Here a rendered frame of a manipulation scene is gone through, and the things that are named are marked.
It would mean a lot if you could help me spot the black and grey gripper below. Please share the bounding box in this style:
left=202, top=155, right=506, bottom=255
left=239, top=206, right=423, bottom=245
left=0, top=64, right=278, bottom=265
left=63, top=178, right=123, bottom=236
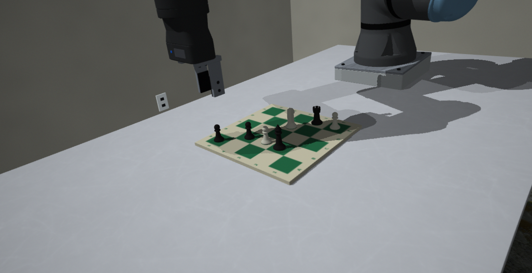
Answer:
left=154, top=0, right=225, bottom=97

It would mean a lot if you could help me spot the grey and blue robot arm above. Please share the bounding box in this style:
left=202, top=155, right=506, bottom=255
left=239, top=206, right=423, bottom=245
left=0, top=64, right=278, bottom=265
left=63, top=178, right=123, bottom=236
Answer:
left=354, top=0, right=478, bottom=67

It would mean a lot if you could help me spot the white chess pawn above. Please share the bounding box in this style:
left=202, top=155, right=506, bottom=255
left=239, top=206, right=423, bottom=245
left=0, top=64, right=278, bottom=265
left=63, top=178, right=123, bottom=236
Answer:
left=330, top=112, right=340, bottom=130
left=261, top=126, right=272, bottom=145

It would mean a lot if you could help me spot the green and cream chessboard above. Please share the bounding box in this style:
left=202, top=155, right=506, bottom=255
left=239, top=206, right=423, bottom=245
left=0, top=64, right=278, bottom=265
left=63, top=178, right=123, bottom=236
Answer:
left=195, top=104, right=362, bottom=185

